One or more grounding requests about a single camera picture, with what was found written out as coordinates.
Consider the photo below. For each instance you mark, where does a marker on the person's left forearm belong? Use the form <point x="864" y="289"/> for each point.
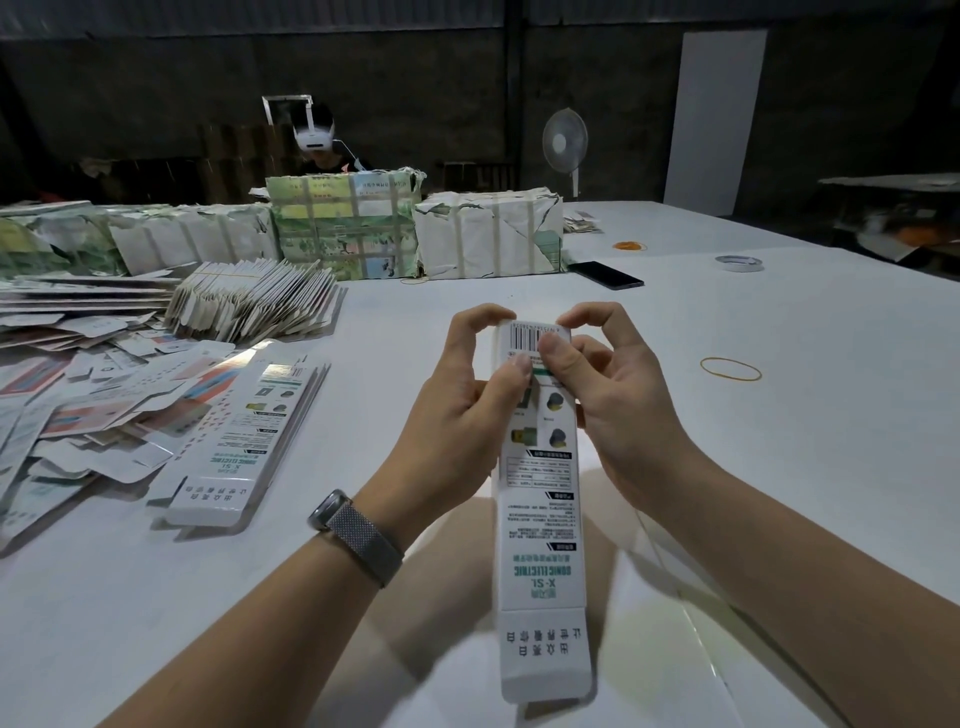
<point x="240" y="645"/>

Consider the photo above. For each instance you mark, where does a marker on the green printed wrapped bundle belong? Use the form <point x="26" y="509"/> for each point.
<point x="345" y="225"/>

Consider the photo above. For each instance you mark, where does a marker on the small white paper stack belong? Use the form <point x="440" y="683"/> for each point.
<point x="582" y="222"/>

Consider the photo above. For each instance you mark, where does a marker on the grey band wristwatch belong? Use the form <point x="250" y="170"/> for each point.
<point x="360" y="540"/>

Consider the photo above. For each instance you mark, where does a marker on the person's right forearm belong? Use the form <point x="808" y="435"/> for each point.
<point x="825" y="600"/>

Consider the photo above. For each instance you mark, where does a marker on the row of white wrapped bundles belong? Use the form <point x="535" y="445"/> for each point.
<point x="143" y="243"/>

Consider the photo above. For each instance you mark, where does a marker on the white tape roll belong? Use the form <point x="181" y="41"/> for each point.
<point x="722" y="263"/>

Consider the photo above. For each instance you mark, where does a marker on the white head-mounted camera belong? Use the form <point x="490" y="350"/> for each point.
<point x="312" y="135"/>

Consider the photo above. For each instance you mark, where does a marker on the white board panel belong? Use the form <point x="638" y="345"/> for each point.
<point x="716" y="123"/>

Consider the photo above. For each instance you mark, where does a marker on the stack of brown cartons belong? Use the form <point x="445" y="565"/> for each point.
<point x="237" y="162"/>

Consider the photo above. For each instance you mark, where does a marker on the person's left hand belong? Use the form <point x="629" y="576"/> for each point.
<point x="450" y="443"/>

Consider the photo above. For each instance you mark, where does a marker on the fanned stack of white cartons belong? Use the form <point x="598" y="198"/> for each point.
<point x="255" y="300"/>

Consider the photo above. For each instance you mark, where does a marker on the cluttered side table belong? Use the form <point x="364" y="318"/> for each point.
<point x="897" y="222"/>

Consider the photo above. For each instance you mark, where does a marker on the pile of cartons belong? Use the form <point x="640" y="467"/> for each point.
<point x="90" y="413"/>

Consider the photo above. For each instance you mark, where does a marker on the black smartphone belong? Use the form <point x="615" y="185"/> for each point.
<point x="606" y="275"/>

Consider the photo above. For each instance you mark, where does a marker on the small orange tape roll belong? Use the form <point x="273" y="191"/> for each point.
<point x="627" y="245"/>

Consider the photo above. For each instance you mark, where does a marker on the dark wooden chair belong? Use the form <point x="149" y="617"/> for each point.
<point x="476" y="177"/>

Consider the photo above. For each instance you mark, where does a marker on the thin tan rubber band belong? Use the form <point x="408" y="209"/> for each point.
<point x="704" y="369"/>

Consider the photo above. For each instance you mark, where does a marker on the white standing fan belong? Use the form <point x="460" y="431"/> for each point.
<point x="566" y="137"/>

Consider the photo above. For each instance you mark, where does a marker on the toothbrush carton box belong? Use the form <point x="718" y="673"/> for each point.
<point x="540" y="600"/>

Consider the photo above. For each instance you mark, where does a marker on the person's right hand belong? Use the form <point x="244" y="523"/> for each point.
<point x="638" y="420"/>

